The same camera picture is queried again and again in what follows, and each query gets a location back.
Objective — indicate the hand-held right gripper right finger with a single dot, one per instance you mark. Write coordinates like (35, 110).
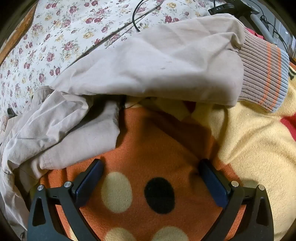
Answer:
(215, 183)

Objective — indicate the beige jacket with striped cuffs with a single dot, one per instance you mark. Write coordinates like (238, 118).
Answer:
(148, 60)

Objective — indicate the grey metal tube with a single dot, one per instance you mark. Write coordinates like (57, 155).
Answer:
(262, 29)

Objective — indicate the orange yellow printed blanket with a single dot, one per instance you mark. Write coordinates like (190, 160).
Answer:
(161, 143)

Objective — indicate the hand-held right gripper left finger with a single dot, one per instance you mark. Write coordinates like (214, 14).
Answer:
(89, 182)

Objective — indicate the black desk device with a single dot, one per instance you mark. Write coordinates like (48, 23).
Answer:
(231, 5)

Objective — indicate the floral bed sheet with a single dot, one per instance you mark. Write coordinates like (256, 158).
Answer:
(69, 34)

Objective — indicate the wooden bed frame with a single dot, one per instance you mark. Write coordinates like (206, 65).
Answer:
(24, 26)

